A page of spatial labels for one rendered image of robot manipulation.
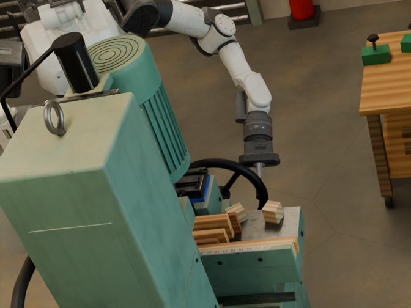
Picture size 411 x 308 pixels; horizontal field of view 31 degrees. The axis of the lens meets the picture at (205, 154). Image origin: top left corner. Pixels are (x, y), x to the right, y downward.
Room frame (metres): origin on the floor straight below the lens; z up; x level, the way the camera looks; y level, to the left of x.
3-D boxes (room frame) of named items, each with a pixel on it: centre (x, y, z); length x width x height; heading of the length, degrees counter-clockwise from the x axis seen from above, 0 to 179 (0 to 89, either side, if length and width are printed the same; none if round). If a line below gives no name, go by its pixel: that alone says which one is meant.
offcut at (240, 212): (1.50, -0.02, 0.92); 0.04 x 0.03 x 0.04; 100
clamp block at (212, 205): (1.60, 0.08, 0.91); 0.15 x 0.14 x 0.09; 70
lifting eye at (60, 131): (1.14, 0.22, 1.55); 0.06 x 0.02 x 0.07; 160
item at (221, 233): (1.45, 0.11, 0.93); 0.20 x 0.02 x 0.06; 70
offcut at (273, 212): (1.45, -0.11, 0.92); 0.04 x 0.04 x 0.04; 49
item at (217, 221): (1.47, 0.09, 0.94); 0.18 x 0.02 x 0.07; 70
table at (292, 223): (1.52, 0.11, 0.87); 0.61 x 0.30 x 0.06; 70
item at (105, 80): (1.28, 0.17, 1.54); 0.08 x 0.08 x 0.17; 70
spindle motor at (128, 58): (1.41, 0.12, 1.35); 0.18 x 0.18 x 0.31
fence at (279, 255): (1.38, 0.16, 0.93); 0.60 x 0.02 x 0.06; 70
